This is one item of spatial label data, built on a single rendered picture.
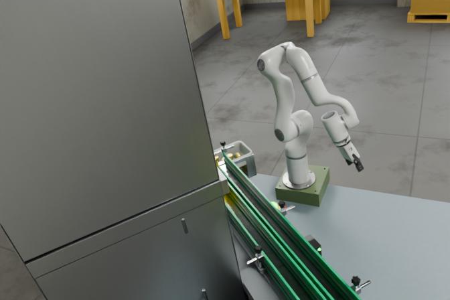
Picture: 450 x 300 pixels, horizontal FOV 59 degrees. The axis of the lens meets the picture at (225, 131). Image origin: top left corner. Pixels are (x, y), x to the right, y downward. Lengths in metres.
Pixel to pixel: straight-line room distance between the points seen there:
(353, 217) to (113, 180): 1.47
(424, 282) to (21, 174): 1.66
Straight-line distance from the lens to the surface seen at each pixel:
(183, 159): 1.19
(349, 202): 2.38
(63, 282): 1.35
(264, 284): 1.64
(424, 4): 7.33
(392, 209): 2.36
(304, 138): 2.22
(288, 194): 2.35
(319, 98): 1.91
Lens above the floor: 2.34
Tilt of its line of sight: 31 degrees down
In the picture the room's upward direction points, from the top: 11 degrees counter-clockwise
